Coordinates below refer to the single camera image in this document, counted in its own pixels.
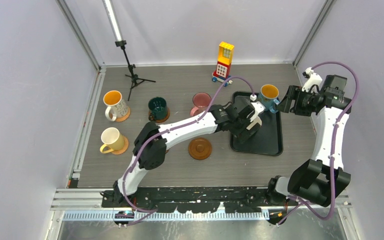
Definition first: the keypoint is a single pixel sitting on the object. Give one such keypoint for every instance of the toy brick tower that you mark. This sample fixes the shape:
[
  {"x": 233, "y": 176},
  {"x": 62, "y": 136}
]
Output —
[{"x": 223, "y": 65}]

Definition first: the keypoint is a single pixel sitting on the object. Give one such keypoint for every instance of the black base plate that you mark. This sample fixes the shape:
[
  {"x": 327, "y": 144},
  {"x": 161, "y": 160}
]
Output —
[{"x": 234, "y": 199}]

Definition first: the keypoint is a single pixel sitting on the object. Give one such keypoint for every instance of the cork coaster front left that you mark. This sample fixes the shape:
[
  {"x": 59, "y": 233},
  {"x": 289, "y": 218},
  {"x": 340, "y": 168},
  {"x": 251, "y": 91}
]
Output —
[{"x": 123, "y": 149}]

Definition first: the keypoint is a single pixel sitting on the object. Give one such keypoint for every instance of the pink mug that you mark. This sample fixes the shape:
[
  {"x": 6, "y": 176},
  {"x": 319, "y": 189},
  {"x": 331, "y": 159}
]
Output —
[{"x": 201, "y": 101}]

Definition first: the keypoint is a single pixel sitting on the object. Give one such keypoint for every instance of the blue mug yellow inside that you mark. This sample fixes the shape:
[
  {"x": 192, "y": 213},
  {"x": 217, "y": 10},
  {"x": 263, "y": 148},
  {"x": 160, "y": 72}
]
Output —
[{"x": 269, "y": 97}]

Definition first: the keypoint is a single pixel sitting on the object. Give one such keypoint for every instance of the white patterned mug orange inside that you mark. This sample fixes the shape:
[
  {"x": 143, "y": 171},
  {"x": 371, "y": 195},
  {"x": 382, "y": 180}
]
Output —
[{"x": 114, "y": 101}]

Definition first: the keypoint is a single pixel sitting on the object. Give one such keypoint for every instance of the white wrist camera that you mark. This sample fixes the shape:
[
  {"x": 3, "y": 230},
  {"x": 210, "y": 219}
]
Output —
[
  {"x": 313, "y": 81},
  {"x": 258, "y": 108}
]

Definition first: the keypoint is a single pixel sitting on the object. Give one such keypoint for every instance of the cork coaster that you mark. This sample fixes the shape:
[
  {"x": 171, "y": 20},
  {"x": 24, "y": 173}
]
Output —
[
  {"x": 123, "y": 149},
  {"x": 119, "y": 119}
]

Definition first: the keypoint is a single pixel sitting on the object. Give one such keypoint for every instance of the wooden ringed coaster front right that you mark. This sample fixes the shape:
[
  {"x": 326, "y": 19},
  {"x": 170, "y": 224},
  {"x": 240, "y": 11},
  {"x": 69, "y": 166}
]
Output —
[{"x": 200, "y": 148}]

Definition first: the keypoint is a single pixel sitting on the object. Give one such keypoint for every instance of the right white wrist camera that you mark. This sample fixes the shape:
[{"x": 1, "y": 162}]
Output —
[{"x": 313, "y": 81}]

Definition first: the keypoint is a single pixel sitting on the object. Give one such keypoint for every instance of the black serving tray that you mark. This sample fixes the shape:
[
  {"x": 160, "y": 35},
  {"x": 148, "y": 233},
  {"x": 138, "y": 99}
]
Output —
[{"x": 267, "y": 140}]

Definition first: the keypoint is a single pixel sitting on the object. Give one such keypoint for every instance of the cork coaster back left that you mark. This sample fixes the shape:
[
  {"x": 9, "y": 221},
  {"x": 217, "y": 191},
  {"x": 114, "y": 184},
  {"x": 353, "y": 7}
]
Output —
[{"x": 119, "y": 119}]

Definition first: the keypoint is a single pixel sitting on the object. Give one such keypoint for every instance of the black tripod with light pole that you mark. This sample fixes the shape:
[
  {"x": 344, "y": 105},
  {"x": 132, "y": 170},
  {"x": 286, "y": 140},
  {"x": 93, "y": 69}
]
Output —
[{"x": 121, "y": 43}]

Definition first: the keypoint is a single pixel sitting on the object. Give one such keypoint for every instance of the dark green mug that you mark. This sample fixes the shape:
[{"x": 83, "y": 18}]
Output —
[{"x": 158, "y": 109}]

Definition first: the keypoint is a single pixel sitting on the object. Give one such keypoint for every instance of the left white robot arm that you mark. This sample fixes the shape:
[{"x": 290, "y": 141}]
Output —
[{"x": 154, "y": 140}]

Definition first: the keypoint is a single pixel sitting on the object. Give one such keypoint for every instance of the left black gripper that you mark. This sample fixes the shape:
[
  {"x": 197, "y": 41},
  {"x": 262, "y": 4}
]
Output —
[{"x": 242, "y": 136}]

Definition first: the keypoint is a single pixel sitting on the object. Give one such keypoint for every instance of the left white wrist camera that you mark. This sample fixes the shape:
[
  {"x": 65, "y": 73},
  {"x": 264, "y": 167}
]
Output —
[{"x": 258, "y": 108}]

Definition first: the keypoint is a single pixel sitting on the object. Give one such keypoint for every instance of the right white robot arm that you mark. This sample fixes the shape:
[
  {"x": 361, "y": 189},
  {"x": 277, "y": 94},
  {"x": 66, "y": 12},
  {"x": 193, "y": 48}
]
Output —
[{"x": 321, "y": 178}]

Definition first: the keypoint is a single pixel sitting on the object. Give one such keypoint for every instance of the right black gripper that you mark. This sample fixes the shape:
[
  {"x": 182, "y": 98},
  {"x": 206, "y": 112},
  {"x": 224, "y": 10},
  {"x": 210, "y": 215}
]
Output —
[{"x": 294, "y": 92}]

